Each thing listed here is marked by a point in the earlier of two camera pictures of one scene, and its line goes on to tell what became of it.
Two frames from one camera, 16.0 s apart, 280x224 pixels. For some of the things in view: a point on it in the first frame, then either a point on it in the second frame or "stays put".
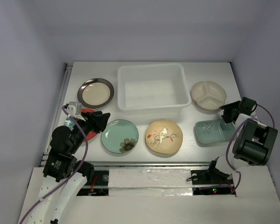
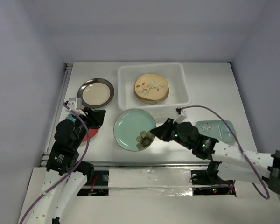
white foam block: (150, 182) stays put
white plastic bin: (159, 89) stays put
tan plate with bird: (164, 136) -> (151, 86)
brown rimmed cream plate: (95, 93) stays put
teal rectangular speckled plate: (210, 131) stays put
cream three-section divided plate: (208, 95) -> (151, 101)
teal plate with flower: (120, 136) -> (132, 129)
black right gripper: (227, 108) -> (162, 131)
